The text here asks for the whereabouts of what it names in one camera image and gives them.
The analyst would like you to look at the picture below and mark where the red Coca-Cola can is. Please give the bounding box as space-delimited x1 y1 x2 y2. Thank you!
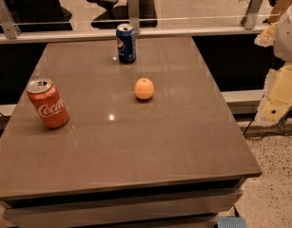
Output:
27 78 69 129

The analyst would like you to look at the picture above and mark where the black office chair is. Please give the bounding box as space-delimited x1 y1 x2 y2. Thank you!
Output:
87 0 157 29

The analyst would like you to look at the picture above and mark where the blue Pepsi can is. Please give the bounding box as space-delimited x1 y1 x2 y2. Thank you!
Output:
116 24 136 64

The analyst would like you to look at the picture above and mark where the orange fruit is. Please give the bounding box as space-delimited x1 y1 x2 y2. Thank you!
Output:
134 78 154 100

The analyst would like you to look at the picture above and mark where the blue perforated box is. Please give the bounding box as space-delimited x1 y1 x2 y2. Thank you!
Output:
217 217 247 228

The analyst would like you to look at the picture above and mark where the clear glass barrier panel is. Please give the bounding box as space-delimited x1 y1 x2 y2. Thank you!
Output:
6 0 272 30

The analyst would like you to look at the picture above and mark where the grey table drawer front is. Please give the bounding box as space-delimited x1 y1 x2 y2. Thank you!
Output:
5 187 243 228

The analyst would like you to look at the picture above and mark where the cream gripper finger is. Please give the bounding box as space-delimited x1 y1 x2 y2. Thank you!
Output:
257 63 292 124
254 23 277 48

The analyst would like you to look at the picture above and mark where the middle metal glass bracket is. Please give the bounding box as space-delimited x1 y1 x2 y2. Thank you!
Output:
127 0 140 34

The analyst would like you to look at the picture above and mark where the metal glass bracket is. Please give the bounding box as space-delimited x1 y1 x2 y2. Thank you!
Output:
127 0 140 34
241 0 263 29
0 0 21 39

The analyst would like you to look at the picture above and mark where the left metal glass bracket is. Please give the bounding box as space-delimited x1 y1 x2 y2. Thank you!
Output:
0 0 21 39

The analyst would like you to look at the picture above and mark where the right metal glass bracket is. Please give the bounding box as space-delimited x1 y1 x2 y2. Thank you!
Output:
241 0 263 29

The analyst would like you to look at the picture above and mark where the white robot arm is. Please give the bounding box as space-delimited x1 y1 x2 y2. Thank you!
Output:
254 5 292 124

